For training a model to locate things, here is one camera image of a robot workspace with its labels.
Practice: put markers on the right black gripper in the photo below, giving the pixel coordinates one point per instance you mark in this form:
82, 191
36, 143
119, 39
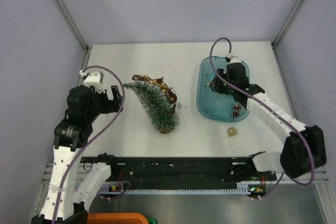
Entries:
218, 87

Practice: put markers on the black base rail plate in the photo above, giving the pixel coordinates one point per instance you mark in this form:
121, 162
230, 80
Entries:
236, 169

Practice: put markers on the aluminium frame post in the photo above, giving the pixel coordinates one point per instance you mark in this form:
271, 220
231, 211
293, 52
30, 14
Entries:
71, 24
287, 23

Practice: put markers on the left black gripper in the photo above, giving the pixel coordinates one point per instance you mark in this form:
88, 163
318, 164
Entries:
111, 105

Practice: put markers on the right aluminium frame post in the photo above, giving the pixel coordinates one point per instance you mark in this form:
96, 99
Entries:
287, 23

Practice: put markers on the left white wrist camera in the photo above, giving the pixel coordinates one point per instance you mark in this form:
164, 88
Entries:
93, 78

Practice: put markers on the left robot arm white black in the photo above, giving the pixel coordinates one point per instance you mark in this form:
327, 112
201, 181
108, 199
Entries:
66, 203

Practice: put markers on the teal plastic tray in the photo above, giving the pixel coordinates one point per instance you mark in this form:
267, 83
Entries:
214, 106

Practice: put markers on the gold glitter ball ornament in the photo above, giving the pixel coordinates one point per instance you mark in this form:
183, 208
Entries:
232, 132

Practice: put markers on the pine cone ornament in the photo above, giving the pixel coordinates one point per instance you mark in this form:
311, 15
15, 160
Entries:
235, 114
237, 107

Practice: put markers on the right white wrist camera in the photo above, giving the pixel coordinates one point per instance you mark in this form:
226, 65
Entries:
230, 59

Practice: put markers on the white cable duct strip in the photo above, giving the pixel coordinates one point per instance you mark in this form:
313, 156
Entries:
241, 189

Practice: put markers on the left aluminium frame post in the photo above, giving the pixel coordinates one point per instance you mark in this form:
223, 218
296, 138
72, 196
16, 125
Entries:
71, 24

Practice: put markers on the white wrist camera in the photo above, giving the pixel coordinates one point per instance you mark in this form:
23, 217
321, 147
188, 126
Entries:
93, 78
230, 59

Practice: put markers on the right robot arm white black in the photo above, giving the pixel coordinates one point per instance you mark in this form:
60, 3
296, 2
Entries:
303, 146

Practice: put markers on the gold glitter berry sprig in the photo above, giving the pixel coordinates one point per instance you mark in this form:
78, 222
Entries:
164, 88

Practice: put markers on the green object at bottom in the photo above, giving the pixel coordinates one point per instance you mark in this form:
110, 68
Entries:
152, 221

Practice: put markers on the orange plastic bin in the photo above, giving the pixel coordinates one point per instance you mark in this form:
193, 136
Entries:
109, 218

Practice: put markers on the small green christmas tree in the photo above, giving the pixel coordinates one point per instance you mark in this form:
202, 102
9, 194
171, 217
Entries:
157, 105

